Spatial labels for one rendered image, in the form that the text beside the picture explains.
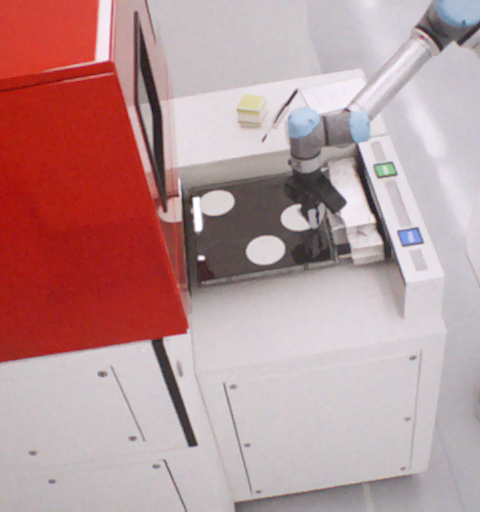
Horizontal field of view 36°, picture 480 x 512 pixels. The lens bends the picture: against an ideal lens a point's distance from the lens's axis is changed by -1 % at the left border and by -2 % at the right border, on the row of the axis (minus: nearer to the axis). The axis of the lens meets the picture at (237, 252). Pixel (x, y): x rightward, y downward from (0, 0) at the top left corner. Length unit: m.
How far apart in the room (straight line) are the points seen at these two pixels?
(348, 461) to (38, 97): 1.61
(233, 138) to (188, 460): 0.95
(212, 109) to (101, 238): 1.20
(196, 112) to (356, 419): 1.04
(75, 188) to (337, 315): 0.95
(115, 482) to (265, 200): 0.85
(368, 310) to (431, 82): 2.35
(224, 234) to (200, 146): 0.32
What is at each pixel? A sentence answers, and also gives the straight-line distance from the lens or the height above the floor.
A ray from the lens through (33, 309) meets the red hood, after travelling 1.35.
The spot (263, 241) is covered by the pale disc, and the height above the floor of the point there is 0.90.
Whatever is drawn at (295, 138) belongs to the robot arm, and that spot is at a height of 1.22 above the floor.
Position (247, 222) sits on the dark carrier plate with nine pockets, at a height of 0.90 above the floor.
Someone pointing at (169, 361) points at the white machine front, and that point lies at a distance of 1.46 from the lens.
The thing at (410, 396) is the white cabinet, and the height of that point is 0.55.
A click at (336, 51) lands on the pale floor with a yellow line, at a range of 4.38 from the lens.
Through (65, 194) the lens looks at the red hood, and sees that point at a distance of 1.15.
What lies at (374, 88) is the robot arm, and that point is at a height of 1.22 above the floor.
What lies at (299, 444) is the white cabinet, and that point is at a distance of 2.20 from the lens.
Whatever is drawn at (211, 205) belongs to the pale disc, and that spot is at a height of 0.90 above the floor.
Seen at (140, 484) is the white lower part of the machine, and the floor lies 0.68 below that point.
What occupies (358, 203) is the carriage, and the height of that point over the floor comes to 0.88.
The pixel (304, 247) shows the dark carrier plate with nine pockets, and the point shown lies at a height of 0.90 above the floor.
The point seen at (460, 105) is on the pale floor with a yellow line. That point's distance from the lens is 3.95.
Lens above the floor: 2.32
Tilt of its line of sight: 46 degrees down
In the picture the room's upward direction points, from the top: 11 degrees counter-clockwise
